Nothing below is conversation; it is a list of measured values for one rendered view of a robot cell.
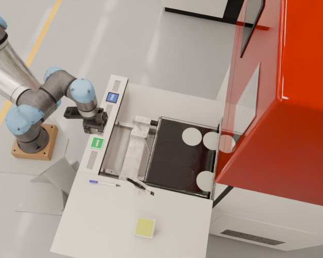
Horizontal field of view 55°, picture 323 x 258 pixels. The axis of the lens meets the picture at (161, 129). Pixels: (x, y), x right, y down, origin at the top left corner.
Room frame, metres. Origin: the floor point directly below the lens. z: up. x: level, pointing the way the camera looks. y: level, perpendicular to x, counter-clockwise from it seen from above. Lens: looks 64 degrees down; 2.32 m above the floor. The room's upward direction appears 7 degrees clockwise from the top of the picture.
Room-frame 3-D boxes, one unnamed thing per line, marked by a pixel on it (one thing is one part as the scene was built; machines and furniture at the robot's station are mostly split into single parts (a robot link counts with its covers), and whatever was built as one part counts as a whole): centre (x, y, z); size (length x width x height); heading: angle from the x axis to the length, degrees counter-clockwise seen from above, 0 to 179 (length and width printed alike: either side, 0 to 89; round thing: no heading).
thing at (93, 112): (0.54, 0.28, 1.32); 0.08 x 0.08 x 0.05
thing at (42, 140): (0.56, 0.63, 0.93); 0.15 x 0.15 x 0.10
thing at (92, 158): (0.67, 0.28, 0.89); 0.55 x 0.09 x 0.14; 174
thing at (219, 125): (0.56, -0.28, 0.89); 0.44 x 0.02 x 0.10; 174
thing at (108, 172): (0.42, 0.00, 0.84); 0.50 x 0.02 x 0.03; 84
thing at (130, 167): (0.57, 0.12, 0.87); 0.36 x 0.08 x 0.03; 174
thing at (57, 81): (0.57, 0.38, 1.40); 0.11 x 0.11 x 0.08; 62
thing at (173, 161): (0.56, -0.15, 0.90); 0.34 x 0.34 x 0.01; 84
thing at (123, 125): (0.69, -0.03, 0.84); 0.50 x 0.02 x 0.03; 84
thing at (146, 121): (0.72, 0.10, 0.89); 0.08 x 0.03 x 0.03; 84
